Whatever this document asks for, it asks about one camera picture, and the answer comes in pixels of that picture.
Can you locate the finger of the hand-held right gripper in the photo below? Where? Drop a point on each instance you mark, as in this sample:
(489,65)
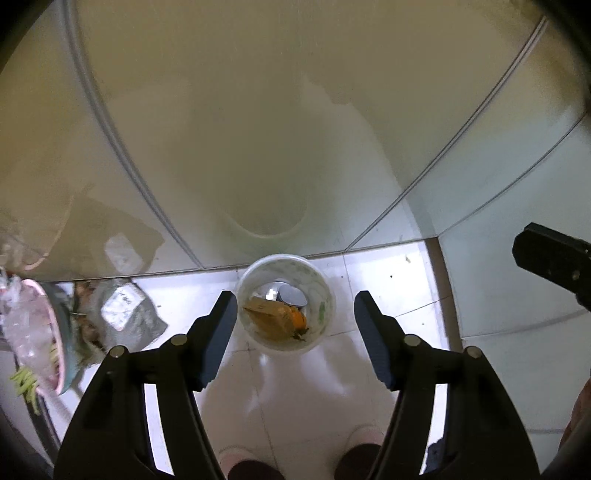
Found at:
(549,258)

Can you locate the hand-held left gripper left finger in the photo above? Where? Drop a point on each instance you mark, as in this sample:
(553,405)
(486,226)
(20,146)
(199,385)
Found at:
(217,341)

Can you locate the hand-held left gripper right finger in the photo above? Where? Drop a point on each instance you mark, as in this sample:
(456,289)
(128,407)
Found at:
(376,346)

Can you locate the brown cardboard piece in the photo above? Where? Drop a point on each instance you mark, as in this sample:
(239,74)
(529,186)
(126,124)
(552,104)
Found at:
(265,317)

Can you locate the orange peel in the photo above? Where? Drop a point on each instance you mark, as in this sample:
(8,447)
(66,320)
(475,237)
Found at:
(296,320)

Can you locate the white plastic container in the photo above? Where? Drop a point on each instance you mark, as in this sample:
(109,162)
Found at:
(318,281)

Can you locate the round metal lid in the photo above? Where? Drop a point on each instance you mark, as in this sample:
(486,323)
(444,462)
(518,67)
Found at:
(291,294)

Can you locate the person's right forearm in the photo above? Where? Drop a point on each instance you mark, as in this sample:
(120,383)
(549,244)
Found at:
(581,415)

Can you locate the pink slipper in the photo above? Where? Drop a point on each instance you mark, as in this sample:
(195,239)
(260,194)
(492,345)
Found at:
(367,434)
(233,454)

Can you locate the grey plastic bag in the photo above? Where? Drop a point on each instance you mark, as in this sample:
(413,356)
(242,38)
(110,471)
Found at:
(124,314)

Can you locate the person's right leg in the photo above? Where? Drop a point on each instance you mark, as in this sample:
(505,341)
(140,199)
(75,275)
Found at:
(355,461)

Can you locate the person's leg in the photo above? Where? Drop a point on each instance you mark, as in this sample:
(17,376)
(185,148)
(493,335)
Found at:
(355,461)
(256,470)

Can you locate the dark cloth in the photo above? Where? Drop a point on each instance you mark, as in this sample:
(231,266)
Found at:
(437,457)

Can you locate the person's left leg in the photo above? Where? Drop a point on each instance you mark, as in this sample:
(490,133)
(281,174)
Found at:
(256,470)

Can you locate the pink plastic basin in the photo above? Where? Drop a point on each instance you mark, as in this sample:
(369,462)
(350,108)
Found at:
(55,332)

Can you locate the green vegetable scraps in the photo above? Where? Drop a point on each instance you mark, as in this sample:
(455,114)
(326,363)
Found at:
(25,385)

